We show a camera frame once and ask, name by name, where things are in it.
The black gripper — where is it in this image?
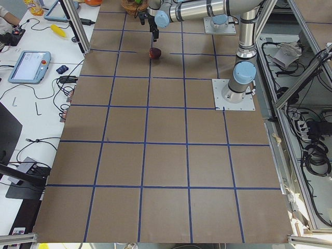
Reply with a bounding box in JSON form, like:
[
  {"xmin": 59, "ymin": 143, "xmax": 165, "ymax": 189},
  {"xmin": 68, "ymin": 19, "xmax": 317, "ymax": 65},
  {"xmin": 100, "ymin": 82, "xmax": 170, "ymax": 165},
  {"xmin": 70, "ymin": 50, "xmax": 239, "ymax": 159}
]
[{"xmin": 138, "ymin": 10, "xmax": 159, "ymax": 42}]

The dark red apple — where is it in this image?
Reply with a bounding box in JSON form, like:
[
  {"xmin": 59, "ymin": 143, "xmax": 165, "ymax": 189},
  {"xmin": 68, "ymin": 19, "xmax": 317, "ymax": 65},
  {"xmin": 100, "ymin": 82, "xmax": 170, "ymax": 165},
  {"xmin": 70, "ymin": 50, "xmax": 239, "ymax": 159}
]
[{"xmin": 149, "ymin": 47, "xmax": 162, "ymax": 60}]

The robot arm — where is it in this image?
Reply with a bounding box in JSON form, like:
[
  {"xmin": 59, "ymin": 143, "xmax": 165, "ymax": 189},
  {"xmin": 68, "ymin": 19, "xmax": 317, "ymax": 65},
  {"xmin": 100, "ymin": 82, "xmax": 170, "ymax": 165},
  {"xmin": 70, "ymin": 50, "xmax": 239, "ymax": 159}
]
[
  {"xmin": 136, "ymin": 0, "xmax": 261, "ymax": 104},
  {"xmin": 211, "ymin": 15, "xmax": 237, "ymax": 29}
]

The wicker basket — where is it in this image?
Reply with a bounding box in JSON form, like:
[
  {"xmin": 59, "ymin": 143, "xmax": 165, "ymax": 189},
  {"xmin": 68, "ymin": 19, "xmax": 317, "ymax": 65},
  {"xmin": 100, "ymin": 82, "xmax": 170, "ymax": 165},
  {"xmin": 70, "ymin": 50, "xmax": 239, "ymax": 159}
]
[{"xmin": 120, "ymin": 0, "xmax": 148, "ymax": 16}]

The orange cylinder container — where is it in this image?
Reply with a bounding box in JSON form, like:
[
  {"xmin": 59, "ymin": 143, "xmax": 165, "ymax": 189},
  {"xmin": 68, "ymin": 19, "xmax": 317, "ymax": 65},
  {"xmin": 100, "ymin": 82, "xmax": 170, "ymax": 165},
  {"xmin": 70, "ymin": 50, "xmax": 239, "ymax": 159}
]
[{"xmin": 84, "ymin": 0, "xmax": 102, "ymax": 7}]

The black power adapter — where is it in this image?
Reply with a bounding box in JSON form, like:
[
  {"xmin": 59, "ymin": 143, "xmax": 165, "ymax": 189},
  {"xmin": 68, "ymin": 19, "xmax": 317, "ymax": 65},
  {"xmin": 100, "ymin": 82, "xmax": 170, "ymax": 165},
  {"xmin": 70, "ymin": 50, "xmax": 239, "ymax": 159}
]
[{"xmin": 80, "ymin": 18, "xmax": 95, "ymax": 26}]

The far teach pendant tablet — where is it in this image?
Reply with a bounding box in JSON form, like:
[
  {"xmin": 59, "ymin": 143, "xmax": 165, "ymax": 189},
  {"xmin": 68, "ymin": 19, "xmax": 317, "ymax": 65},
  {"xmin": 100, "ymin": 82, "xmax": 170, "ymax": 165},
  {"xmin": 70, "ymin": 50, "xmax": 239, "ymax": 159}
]
[{"xmin": 44, "ymin": 1, "xmax": 67, "ymax": 22}]

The teach pendant tablet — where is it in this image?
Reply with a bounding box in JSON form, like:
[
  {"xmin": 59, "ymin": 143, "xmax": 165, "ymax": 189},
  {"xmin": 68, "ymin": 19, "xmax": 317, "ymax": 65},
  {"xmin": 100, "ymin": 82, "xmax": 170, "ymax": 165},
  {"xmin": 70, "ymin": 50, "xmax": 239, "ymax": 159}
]
[
  {"xmin": 8, "ymin": 50, "xmax": 51, "ymax": 85},
  {"xmin": 44, "ymin": 1, "xmax": 67, "ymax": 22}
]

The dark blue small pouch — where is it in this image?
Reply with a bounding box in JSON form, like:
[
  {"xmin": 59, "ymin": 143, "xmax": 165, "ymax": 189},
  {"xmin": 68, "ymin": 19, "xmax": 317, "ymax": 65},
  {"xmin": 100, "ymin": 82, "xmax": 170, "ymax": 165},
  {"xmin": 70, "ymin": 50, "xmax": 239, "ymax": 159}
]
[{"xmin": 56, "ymin": 65, "xmax": 68, "ymax": 75}]

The yellow toy corn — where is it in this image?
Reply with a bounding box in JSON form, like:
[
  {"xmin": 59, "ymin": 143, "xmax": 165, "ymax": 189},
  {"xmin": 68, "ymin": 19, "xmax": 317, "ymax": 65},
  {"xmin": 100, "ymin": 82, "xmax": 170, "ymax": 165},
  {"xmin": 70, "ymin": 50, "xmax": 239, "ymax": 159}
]
[{"xmin": 50, "ymin": 24, "xmax": 67, "ymax": 38}]

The near teach pendant tablet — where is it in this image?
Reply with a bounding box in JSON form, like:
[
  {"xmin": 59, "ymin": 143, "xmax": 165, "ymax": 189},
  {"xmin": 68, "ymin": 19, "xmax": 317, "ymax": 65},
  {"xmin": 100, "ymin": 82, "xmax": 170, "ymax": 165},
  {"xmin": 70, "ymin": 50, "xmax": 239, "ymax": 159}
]
[{"xmin": 8, "ymin": 50, "xmax": 51, "ymax": 85}]

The grey usb hub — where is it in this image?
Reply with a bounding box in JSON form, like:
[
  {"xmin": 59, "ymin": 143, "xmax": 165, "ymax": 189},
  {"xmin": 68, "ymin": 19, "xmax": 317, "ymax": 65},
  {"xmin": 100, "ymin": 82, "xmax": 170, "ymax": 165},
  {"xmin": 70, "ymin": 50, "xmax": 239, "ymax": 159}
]
[{"xmin": 8, "ymin": 157, "xmax": 51, "ymax": 187}]

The black monitor stand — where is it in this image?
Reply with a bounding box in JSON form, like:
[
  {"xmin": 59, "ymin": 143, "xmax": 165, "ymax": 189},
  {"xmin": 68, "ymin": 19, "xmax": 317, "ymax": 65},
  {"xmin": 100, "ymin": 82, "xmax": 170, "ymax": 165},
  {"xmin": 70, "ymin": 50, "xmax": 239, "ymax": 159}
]
[{"xmin": 1, "ymin": 105, "xmax": 45, "ymax": 200}]

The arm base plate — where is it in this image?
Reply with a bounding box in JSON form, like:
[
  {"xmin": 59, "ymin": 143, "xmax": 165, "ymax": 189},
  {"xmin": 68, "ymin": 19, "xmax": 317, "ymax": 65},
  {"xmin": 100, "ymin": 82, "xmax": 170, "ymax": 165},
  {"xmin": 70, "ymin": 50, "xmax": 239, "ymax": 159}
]
[
  {"xmin": 203, "ymin": 17, "xmax": 237, "ymax": 35},
  {"xmin": 212, "ymin": 79, "xmax": 255, "ymax": 111}
]

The aluminium frame post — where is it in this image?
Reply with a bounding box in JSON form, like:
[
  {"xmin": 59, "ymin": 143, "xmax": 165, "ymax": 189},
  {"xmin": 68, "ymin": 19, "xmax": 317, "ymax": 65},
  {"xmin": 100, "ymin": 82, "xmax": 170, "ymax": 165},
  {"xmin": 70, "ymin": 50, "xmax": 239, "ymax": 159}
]
[{"xmin": 60, "ymin": 0, "xmax": 91, "ymax": 54}]

